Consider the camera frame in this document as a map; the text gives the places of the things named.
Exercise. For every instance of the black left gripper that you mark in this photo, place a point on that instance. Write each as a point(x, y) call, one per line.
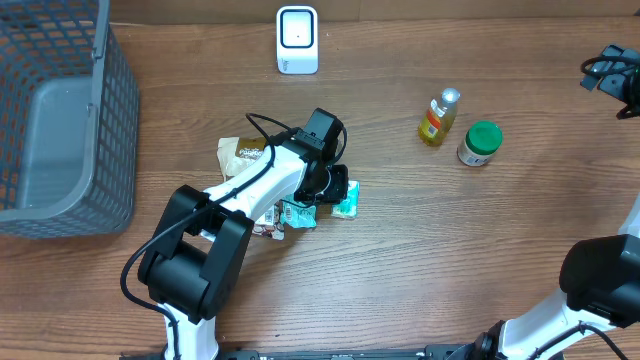
point(340, 192)

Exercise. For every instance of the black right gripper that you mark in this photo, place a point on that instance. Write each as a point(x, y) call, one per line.
point(607, 80)

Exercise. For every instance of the green white tissue pack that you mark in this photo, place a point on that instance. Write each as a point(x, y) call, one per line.
point(348, 208)

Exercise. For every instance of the teal tissue packet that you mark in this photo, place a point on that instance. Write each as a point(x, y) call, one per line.
point(297, 215)

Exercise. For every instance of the brown snack bag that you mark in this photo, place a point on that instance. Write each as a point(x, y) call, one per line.
point(236, 154)

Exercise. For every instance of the yellow liquid bottle grey cap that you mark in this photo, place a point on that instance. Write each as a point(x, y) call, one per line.
point(439, 117)

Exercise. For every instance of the green lid white jar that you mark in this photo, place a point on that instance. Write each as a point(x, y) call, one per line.
point(481, 142)

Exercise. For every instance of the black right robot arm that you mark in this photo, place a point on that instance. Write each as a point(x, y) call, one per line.
point(598, 291)

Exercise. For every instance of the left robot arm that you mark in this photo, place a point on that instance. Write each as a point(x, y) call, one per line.
point(194, 258)

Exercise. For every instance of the white barcode scanner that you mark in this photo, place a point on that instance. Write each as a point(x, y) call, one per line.
point(297, 49)

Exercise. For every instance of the dark grey mesh plastic basket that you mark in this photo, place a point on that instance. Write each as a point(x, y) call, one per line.
point(69, 121)

